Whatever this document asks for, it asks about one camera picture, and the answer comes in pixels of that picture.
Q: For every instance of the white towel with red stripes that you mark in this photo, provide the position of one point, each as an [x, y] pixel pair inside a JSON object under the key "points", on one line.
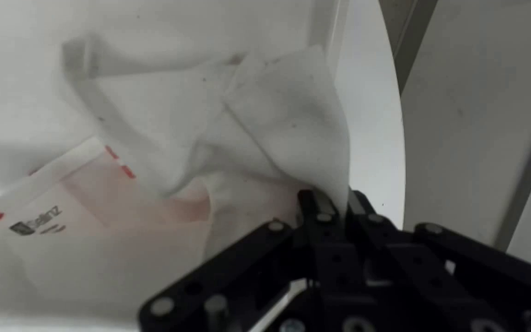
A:
{"points": [[266, 123]]}

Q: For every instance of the round white table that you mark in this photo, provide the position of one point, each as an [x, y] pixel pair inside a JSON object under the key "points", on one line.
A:
{"points": [[369, 123]]}

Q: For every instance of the white plastic tray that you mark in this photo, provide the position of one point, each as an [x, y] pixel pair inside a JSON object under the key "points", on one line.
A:
{"points": [[155, 25]]}

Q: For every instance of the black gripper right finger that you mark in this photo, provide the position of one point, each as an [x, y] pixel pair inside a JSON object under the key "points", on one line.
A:
{"points": [[414, 265]]}

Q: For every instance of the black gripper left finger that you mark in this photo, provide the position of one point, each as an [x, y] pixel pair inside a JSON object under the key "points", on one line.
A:
{"points": [[314, 246]]}

